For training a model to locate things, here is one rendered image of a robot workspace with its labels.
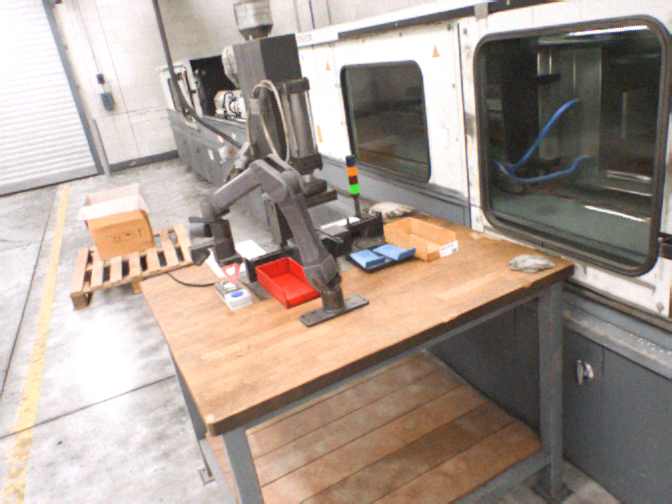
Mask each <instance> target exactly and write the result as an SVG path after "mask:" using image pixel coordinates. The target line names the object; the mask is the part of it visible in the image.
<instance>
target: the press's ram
mask: <svg viewBox="0 0 672 504"><path fill-rule="evenodd" d="M313 173H314V170H311V171H307V172H305V173H303V175H302V176H301V177H302V180H303V185H302V186H303V188H304V191H303V195H304V197H305V203H306V206H307V209H308V210H312V209H313V207H315V206H318V205H319V206H321V205H323V204H325V203H328V202H331V201H335V200H338V197H337V191H336V189H333V188H330V187H328V186H327V181H326V180H323V179H320V178H317V177H313Z"/></svg>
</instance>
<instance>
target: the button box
mask: <svg viewBox="0 0 672 504"><path fill-rule="evenodd" d="M165 274H168V275H169V276H170V277H171V278H172V279H174V280H175V281H177V282H178V283H180V284H183V285H186V286H194V287H206V286H212V285H215V289H216V292H217V293H218V295H219V296H220V297H221V298H222V299H223V300H224V302H226V301H225V297H224V295H225V294H229V293H232V292H234V291H238V290H240V289H242V288H243V287H242V286H241V285H240V284H239V283H238V282H237V284H234V286H233V287H231V288H225V285H222V282H223V281H225V280H223V281H218V282H214V283H209V284H190V283H185V282H182V281H180V280H178V279H177V278H175V277H174V276H173V275H172V274H171V273H169V272H166V273H165Z"/></svg>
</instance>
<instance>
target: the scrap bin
mask: <svg viewBox="0 0 672 504"><path fill-rule="evenodd" d="M303 268H304V267H302V266H301V265H300V264H298V263H297V262H295V261H294V260H292V259H291V258H289V257H285V258H282V259H279V260H276V261H273V262H270V263H267V264H264V265H261V266H258V267H255V269H256V273H257V278H258V282H259V284H260V285H261V286H262V287H263V288H264V289H265V290H267V291H268V292H269V293H270V294H271V295H272V296H273V297H274V298H275V299H277V300H278V301H279V302H280V303H281V304H282V305H283V306H284V307H285V308H287V309H291V308H294V307H296V306H299V305H301V304H304V303H307V302H309V301H312V300H315V299H317V298H320V297H321V295H320V293H318V292H317V290H316V289H314V288H313V287H312V286H311V285H310V284H309V283H308V281H307V279H306V276H305V274H304V272H303Z"/></svg>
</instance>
